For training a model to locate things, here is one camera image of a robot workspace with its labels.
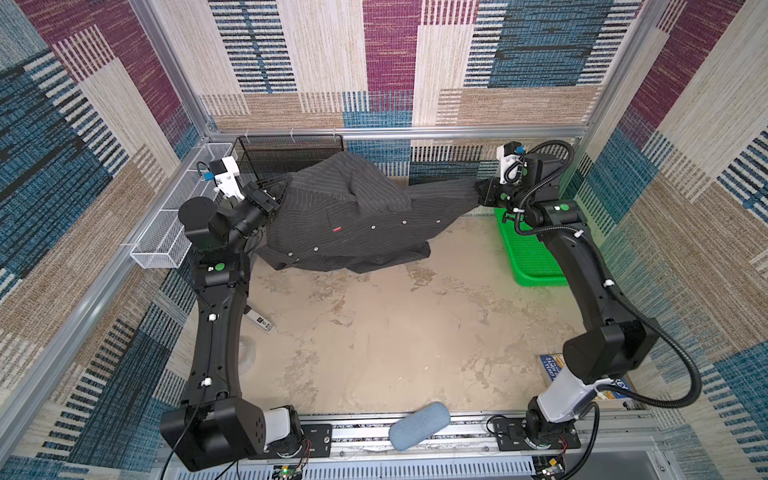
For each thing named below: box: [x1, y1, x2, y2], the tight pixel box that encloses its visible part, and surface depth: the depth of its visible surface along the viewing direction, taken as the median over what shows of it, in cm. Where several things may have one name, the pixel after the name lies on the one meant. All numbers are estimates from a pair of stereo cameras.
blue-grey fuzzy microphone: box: [389, 401, 451, 451], surface depth 75 cm
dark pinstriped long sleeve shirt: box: [257, 152, 483, 273], surface depth 78 cm
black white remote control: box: [243, 304, 273, 332], surface depth 92 cm
